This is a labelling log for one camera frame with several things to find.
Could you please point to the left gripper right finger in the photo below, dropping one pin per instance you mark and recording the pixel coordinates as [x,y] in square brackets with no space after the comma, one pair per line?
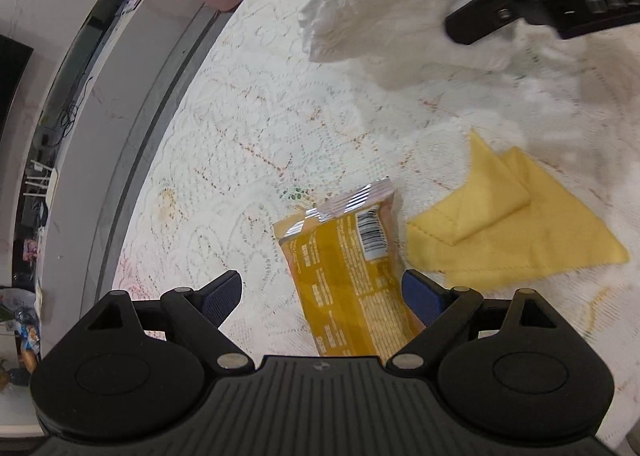
[446,315]

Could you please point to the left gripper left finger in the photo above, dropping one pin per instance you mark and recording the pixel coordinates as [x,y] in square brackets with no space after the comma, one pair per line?
[195,318]

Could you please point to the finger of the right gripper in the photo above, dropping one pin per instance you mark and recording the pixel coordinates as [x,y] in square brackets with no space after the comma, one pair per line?
[480,18]

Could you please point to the white fluffy cloth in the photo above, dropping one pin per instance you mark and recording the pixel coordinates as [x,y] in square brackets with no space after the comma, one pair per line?
[395,41]

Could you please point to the yellow snack packet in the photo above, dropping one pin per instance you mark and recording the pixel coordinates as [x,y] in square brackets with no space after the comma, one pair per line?
[344,261]

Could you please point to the yellow folded cloth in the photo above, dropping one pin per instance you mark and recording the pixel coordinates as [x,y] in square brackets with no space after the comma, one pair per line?
[510,222]

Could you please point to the white wifi router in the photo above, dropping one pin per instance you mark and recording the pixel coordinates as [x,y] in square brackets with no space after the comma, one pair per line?
[42,184]

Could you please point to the white lace table cloth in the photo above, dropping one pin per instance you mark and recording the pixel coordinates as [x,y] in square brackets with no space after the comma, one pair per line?
[262,133]

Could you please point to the white TV console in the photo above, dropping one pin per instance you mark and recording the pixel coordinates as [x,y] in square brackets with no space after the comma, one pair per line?
[111,104]

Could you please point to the wall-mounted black television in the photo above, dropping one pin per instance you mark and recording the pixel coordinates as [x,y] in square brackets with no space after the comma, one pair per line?
[14,58]

